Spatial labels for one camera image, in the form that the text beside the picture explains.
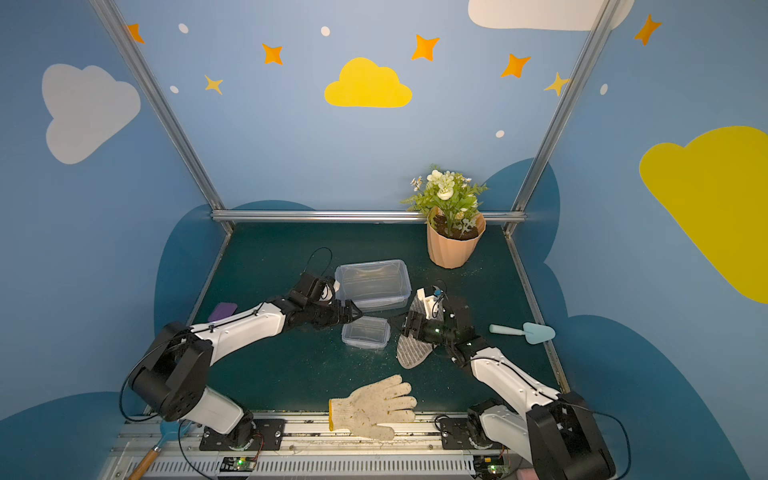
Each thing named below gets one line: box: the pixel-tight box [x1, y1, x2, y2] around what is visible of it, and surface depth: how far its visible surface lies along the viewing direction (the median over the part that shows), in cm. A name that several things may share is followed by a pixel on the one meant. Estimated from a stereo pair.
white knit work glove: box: [328, 375, 418, 441], surface depth 80 cm
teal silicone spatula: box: [489, 322, 556, 345], surface depth 95 cm
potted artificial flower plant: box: [401, 165, 489, 269], surface depth 97 cm
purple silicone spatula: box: [208, 302, 238, 322], surface depth 98 cm
